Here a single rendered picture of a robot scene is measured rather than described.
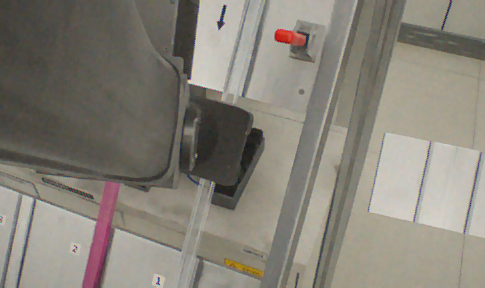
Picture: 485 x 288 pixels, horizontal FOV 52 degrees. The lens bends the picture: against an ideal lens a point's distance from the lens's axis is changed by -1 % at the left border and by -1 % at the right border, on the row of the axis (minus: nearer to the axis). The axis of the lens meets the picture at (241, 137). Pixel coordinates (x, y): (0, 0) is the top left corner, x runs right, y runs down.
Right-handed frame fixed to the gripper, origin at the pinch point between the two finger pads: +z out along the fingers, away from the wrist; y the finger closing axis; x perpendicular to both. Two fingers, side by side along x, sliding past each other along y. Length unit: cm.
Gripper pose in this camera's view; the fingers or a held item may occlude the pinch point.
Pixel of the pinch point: (218, 136)
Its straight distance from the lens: 51.7
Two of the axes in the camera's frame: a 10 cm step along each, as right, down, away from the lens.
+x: -2.6, 9.7, 0.5
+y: -9.3, -2.6, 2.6
